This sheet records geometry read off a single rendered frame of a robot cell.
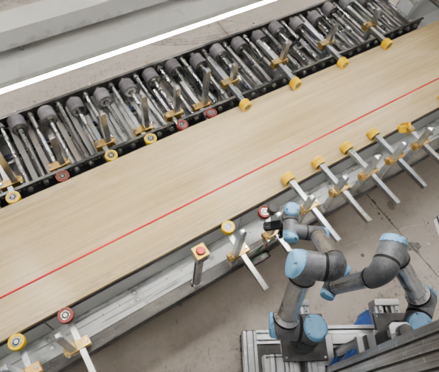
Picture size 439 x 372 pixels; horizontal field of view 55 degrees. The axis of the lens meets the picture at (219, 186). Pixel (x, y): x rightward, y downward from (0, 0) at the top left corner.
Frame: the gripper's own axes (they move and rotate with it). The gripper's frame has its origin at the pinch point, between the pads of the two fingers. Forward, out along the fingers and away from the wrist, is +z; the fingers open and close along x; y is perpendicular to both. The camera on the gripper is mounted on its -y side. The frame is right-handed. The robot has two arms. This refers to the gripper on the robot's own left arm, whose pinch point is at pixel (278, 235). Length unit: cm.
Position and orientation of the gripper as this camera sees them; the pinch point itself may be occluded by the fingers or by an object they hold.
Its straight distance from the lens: 238.5
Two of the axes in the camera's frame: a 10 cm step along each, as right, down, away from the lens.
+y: 10.0, 0.7, -0.2
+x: 0.7, -8.6, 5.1
